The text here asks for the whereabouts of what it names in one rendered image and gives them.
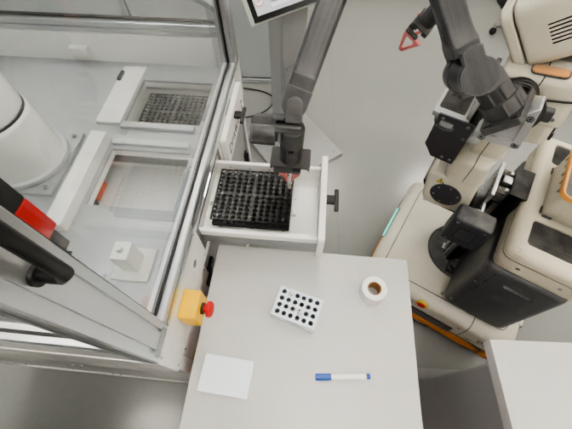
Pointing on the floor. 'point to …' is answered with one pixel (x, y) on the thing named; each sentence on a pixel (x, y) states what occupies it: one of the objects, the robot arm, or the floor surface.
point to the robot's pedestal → (502, 389)
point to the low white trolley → (308, 345)
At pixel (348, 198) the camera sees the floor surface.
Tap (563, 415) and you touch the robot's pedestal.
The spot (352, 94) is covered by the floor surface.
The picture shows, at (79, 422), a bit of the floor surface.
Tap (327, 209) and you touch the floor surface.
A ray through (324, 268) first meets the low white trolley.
